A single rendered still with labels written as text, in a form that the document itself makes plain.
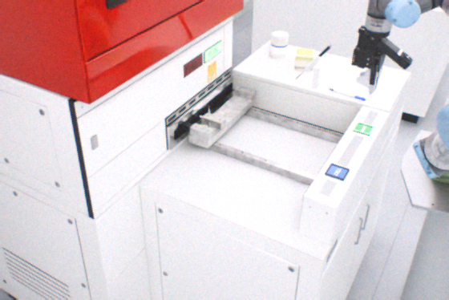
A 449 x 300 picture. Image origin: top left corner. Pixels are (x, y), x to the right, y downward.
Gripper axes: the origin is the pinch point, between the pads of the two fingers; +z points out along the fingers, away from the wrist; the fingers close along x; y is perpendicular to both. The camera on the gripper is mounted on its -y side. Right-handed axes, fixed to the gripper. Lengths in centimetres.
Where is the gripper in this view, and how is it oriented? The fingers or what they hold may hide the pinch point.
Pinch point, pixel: (373, 91)
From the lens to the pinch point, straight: 158.0
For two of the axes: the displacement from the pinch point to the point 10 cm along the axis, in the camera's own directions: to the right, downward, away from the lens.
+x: -5.1, 4.4, -7.3
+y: -8.6, -2.6, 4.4
